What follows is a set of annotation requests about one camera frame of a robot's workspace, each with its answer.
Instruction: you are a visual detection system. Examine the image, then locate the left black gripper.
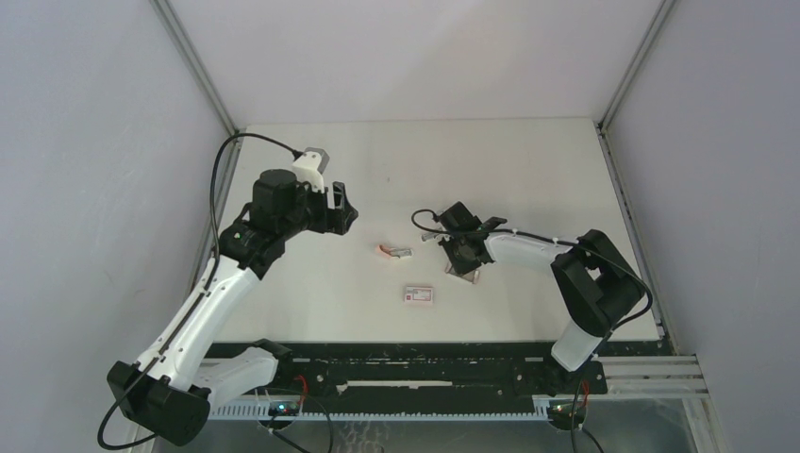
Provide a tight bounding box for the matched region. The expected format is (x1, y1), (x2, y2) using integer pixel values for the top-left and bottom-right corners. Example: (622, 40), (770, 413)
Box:
(278, 176), (357, 241)

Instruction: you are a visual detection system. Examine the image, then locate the right black camera cable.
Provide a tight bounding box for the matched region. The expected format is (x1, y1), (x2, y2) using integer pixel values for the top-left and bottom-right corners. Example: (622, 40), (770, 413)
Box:
(410, 208), (655, 453)

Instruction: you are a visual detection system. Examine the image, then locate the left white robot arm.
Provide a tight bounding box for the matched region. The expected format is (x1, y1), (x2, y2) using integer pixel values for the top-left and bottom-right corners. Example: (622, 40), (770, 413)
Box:
(107, 169), (358, 446)

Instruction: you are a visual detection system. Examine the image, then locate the white slotted cable duct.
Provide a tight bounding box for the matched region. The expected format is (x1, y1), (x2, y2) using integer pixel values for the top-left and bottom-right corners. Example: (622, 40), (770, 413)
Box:
(208, 399), (568, 422)

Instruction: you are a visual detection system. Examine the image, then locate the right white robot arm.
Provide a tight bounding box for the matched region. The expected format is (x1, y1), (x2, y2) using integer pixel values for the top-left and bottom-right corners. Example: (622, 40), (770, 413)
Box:
(432, 202), (652, 393)

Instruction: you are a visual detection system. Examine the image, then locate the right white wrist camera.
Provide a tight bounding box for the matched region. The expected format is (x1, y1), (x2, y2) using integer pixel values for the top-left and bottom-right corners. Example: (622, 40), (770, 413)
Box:
(420, 230), (443, 243)

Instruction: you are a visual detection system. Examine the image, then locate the pink white stapler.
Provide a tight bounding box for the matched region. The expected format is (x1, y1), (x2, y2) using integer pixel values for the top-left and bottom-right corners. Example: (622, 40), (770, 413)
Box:
(376, 244), (413, 260)

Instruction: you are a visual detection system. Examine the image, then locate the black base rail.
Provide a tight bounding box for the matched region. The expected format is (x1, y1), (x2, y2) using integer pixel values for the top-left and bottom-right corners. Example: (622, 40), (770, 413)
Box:
(199, 340), (676, 415)

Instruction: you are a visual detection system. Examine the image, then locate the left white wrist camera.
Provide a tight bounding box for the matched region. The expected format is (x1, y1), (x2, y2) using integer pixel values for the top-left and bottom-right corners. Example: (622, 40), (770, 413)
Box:
(292, 147), (329, 193)

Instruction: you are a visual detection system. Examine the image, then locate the left black camera cable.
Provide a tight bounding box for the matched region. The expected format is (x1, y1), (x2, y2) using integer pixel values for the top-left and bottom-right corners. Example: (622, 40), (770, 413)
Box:
(96, 132), (306, 451)

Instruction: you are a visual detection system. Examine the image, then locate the black camera cable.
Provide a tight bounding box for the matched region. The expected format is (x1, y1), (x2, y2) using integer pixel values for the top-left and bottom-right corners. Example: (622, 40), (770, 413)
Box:
(410, 208), (655, 453)
(96, 132), (306, 451)

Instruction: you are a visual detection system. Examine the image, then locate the cardboard staple box tray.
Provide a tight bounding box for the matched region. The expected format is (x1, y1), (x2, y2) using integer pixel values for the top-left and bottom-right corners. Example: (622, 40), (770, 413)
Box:
(447, 270), (480, 284)

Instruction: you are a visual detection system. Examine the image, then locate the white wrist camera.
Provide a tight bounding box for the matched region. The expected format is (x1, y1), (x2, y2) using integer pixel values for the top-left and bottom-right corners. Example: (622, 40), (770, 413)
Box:
(420, 230), (443, 243)
(292, 147), (329, 193)

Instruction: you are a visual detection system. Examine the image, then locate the red white staple box sleeve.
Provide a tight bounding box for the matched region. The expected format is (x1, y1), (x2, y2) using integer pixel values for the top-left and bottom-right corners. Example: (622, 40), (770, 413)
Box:
(403, 286), (434, 306)

